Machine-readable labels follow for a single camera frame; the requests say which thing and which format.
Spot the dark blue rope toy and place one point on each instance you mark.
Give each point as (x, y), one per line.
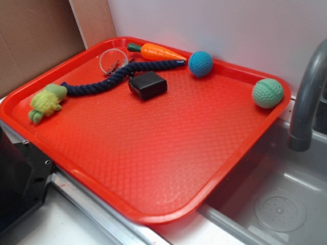
(115, 79)

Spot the black rectangular box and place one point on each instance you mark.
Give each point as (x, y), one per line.
(148, 85)

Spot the grey plastic sink basin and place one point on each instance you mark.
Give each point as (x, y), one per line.
(274, 195)

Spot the orange plastic carrot toy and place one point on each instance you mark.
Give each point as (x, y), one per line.
(154, 52)

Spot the green textured ball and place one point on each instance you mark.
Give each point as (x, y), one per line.
(267, 93)

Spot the grey faucet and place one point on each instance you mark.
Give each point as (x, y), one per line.
(309, 112)

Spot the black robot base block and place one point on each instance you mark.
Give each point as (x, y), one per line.
(25, 175)

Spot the green plush animal toy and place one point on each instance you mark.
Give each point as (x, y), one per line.
(46, 102)

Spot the brown cardboard panel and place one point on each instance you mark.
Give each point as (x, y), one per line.
(38, 35)

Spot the red plastic tray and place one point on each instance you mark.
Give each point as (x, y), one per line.
(153, 161)

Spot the blue textured ball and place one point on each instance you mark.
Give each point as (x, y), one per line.
(200, 63)

